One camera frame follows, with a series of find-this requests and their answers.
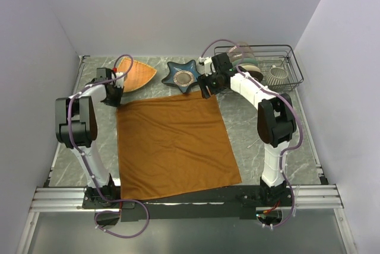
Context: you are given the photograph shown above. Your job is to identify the orange cloth napkin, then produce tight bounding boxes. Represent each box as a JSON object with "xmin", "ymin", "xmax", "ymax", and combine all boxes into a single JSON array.
[{"xmin": 116, "ymin": 91, "xmax": 242, "ymax": 200}]

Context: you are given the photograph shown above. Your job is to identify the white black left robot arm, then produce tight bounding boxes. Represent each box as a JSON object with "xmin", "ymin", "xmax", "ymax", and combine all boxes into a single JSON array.
[{"xmin": 55, "ymin": 68, "xmax": 127, "ymax": 208}]

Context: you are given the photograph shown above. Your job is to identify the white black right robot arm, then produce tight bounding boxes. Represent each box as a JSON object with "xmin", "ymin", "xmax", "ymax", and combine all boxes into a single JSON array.
[{"xmin": 197, "ymin": 53, "xmax": 297, "ymax": 206}]

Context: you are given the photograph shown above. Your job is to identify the blue star-shaped dish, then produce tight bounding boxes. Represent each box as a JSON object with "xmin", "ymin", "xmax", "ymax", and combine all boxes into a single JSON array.
[{"xmin": 161, "ymin": 59, "xmax": 201, "ymax": 94}]

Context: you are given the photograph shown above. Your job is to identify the orange woven triangular tray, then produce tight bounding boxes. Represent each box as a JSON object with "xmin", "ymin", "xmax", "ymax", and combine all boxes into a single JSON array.
[{"xmin": 113, "ymin": 57, "xmax": 157, "ymax": 93}]

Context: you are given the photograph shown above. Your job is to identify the stacked ceramic plates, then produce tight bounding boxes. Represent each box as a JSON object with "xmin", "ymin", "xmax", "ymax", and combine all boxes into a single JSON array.
[{"xmin": 232, "ymin": 58, "xmax": 264, "ymax": 82}]

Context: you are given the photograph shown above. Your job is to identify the clear glass jar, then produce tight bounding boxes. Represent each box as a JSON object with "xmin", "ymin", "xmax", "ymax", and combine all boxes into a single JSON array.
[{"xmin": 226, "ymin": 42, "xmax": 257, "ymax": 66}]

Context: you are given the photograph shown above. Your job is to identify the striped ceramic mug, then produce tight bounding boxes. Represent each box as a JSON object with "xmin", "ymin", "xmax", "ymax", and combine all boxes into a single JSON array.
[{"xmin": 266, "ymin": 65, "xmax": 288, "ymax": 86}]

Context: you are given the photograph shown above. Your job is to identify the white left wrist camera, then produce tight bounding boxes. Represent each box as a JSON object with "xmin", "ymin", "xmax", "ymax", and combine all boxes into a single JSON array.
[{"xmin": 112, "ymin": 68, "xmax": 126, "ymax": 88}]

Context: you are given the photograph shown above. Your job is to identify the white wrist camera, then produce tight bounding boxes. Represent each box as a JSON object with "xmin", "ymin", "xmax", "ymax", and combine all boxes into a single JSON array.
[
  {"xmin": 198, "ymin": 57, "xmax": 215, "ymax": 76},
  {"xmin": 112, "ymin": 68, "xmax": 126, "ymax": 88}
]

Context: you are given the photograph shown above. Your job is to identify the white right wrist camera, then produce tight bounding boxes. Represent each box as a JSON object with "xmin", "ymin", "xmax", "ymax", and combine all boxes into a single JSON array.
[{"xmin": 198, "ymin": 57, "xmax": 215, "ymax": 76}]

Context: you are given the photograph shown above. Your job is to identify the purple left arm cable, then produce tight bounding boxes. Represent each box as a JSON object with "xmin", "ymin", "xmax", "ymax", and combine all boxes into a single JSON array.
[{"xmin": 66, "ymin": 54, "xmax": 151, "ymax": 240}]

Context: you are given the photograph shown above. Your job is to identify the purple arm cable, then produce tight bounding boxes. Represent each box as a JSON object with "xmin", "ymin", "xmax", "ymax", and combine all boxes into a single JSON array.
[
  {"xmin": 66, "ymin": 54, "xmax": 151, "ymax": 240},
  {"xmin": 200, "ymin": 39, "xmax": 305, "ymax": 231}
]

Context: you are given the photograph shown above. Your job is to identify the black wire dish rack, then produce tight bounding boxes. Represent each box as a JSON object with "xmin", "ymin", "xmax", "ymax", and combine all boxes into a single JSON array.
[{"xmin": 214, "ymin": 44, "xmax": 304, "ymax": 92}]

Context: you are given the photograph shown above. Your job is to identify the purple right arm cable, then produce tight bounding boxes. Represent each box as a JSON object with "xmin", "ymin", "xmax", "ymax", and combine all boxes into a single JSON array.
[{"xmin": 200, "ymin": 39, "xmax": 305, "ymax": 231}]

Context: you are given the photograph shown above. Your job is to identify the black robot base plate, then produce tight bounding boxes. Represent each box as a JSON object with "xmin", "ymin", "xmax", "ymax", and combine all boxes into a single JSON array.
[{"xmin": 82, "ymin": 185, "xmax": 295, "ymax": 222}]

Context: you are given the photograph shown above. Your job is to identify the aluminium frame rail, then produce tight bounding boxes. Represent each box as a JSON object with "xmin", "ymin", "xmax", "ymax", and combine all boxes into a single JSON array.
[{"xmin": 29, "ymin": 185, "xmax": 344, "ymax": 212}]

